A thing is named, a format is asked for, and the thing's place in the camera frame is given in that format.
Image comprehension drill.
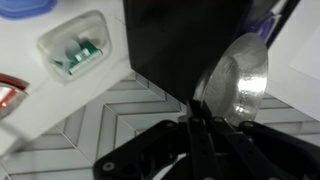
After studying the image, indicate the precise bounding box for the blue plastic lid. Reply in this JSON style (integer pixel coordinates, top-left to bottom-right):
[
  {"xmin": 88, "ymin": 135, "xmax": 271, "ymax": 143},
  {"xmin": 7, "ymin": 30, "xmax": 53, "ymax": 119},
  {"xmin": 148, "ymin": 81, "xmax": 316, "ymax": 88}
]
[{"xmin": 0, "ymin": 0, "xmax": 58, "ymax": 21}]

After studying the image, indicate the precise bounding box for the clear container with green item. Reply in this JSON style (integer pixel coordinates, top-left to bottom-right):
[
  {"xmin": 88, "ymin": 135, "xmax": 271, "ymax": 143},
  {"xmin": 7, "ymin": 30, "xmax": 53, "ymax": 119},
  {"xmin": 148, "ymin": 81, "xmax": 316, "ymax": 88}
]
[{"xmin": 36, "ymin": 9, "xmax": 113, "ymax": 84}]

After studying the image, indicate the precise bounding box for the black microwave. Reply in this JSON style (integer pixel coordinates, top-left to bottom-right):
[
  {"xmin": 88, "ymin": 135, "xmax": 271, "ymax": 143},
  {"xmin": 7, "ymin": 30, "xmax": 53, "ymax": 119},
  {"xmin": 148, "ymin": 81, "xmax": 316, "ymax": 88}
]
[{"xmin": 122, "ymin": 0, "xmax": 255, "ymax": 105}]

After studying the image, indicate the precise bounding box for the purple object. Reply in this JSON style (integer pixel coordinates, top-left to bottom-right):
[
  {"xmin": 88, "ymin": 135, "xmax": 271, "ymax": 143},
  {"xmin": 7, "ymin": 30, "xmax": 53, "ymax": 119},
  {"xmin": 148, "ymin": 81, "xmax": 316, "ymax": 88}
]
[{"xmin": 240, "ymin": 12, "xmax": 285, "ymax": 45}]

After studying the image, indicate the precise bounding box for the red-rimmed clear object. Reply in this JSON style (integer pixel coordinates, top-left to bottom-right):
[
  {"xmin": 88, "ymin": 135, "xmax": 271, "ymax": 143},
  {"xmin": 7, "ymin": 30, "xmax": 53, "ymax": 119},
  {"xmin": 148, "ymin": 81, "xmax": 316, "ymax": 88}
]
[{"xmin": 0, "ymin": 73, "xmax": 31, "ymax": 120}]

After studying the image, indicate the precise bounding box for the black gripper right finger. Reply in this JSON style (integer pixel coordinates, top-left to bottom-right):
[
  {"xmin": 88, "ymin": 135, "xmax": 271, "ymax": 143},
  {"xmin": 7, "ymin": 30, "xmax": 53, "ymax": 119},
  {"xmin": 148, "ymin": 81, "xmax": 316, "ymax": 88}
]
[{"xmin": 200, "ymin": 100, "xmax": 320, "ymax": 180}]

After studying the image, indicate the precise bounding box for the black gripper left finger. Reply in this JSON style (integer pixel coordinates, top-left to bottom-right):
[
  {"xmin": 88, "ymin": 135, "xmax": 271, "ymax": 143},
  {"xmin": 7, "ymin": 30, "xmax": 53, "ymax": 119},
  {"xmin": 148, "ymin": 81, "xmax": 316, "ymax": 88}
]
[{"xmin": 92, "ymin": 99, "xmax": 216, "ymax": 180}]

